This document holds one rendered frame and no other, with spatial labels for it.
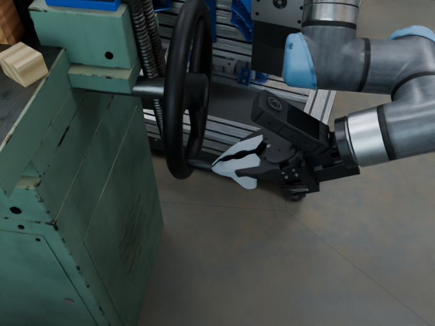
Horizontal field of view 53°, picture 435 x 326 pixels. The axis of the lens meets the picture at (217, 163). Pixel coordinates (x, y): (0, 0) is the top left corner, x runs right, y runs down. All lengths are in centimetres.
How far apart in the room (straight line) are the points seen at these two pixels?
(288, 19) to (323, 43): 49
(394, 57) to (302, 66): 12
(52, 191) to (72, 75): 17
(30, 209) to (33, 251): 14
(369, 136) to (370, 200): 108
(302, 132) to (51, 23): 38
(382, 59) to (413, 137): 12
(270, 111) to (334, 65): 11
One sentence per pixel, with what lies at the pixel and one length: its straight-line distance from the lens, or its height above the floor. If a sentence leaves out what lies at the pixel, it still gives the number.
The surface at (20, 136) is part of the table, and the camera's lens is 59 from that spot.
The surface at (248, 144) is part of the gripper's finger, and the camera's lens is 65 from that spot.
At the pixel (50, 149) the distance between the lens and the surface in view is 67.
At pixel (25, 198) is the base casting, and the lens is 67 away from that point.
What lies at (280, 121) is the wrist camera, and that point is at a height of 88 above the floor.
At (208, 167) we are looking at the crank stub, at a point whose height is 75.
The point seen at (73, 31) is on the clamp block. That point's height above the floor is 93.
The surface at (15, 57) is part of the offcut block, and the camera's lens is 64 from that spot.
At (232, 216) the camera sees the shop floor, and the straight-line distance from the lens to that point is 152.
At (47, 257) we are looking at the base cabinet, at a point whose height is 59.
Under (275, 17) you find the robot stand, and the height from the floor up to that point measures 70.
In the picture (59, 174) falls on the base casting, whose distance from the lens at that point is 70.
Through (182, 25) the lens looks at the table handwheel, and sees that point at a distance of 61.
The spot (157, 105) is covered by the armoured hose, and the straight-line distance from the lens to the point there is 76.
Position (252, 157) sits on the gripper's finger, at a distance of 63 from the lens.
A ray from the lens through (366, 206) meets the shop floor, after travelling 163.
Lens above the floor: 128
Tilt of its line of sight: 50 degrees down
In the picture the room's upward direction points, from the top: straight up
